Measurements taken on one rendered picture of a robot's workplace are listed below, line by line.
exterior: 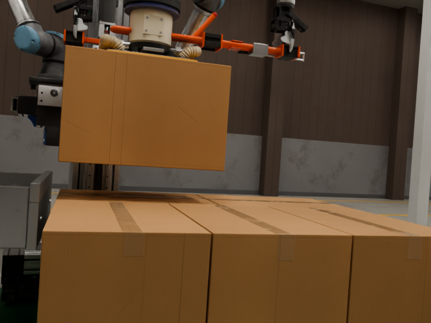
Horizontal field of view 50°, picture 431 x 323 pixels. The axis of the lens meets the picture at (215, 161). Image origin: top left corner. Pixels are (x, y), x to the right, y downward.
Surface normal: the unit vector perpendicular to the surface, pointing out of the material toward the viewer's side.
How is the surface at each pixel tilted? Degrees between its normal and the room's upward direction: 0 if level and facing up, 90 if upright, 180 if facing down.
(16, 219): 90
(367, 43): 90
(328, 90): 90
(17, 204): 90
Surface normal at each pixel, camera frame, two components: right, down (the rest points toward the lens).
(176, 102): 0.29, 0.03
